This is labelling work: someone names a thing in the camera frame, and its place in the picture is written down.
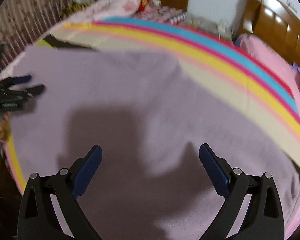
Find lavender pants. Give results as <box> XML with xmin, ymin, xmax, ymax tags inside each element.
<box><xmin>11</xmin><ymin>46</ymin><xmax>300</xmax><ymax>239</ymax></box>

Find left hand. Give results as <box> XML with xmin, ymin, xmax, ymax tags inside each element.
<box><xmin>0</xmin><ymin>112</ymin><xmax>11</xmax><ymax>142</ymax></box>

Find floral striped curtain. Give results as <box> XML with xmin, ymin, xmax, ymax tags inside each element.
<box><xmin>0</xmin><ymin>0</ymin><xmax>74</xmax><ymax>68</ymax></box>

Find leopard print cloth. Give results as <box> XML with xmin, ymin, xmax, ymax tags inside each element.
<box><xmin>60</xmin><ymin>2</ymin><xmax>91</xmax><ymax>20</ymax></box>

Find rainbow striped bed sheet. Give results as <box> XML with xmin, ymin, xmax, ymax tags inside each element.
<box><xmin>6</xmin><ymin>18</ymin><xmax>300</xmax><ymax>192</ymax></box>

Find pink bedding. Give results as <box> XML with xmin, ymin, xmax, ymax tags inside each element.
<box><xmin>235</xmin><ymin>34</ymin><xmax>300</xmax><ymax>239</ymax></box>

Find pink floral quilt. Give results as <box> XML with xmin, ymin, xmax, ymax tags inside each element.
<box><xmin>65</xmin><ymin>0</ymin><xmax>146</xmax><ymax>25</ymax></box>

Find plaid checked blanket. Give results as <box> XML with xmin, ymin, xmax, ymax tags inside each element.
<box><xmin>133</xmin><ymin>6</ymin><xmax>187</xmax><ymax>25</ymax></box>

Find glossy brown wooden headboard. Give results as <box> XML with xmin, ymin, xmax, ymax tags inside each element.
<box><xmin>237</xmin><ymin>0</ymin><xmax>300</xmax><ymax>67</ymax></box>

